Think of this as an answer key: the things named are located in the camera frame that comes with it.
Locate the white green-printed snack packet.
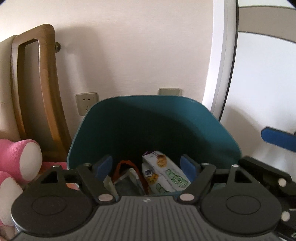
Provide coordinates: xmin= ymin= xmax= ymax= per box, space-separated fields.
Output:
xmin=142 ymin=151 xmax=191 ymax=194

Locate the brown wooden chair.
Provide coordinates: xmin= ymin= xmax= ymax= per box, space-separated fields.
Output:
xmin=10 ymin=23 xmax=73 ymax=163

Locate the silver foil wrapper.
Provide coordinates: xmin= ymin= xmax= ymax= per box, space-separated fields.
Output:
xmin=113 ymin=168 xmax=146 ymax=197

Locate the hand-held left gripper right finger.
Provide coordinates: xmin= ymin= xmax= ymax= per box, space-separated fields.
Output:
xmin=177 ymin=154 xmax=258 ymax=205

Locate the teal plastic waste bin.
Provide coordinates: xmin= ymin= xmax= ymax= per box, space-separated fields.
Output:
xmin=67 ymin=95 xmax=242 ymax=200

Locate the orange wrapper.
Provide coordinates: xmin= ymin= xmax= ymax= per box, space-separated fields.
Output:
xmin=112 ymin=159 xmax=149 ymax=195

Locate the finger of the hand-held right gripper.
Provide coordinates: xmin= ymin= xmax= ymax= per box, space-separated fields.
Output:
xmin=261 ymin=126 xmax=296 ymax=153
xmin=239 ymin=156 xmax=296 ymax=240

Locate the pale green wrapper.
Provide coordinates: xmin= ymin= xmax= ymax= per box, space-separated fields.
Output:
xmin=103 ymin=175 xmax=119 ymax=199

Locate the grey wall plate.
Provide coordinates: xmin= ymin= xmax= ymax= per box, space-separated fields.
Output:
xmin=158 ymin=88 xmax=181 ymax=96

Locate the white door frame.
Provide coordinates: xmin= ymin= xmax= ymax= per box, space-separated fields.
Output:
xmin=202 ymin=0 xmax=239 ymax=121

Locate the pink and white plush toy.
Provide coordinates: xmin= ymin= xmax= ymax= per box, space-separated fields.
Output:
xmin=0 ymin=139 xmax=43 ymax=227

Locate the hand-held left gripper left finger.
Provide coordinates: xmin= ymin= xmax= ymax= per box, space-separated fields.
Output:
xmin=39 ymin=155 xmax=116 ymax=205

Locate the beige padded headboard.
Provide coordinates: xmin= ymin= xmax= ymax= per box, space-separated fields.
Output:
xmin=0 ymin=35 xmax=20 ymax=140

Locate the white wall socket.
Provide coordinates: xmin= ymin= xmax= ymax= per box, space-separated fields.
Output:
xmin=75 ymin=92 xmax=99 ymax=116

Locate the pink cloth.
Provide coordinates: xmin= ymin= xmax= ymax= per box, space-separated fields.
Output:
xmin=41 ymin=161 xmax=69 ymax=174

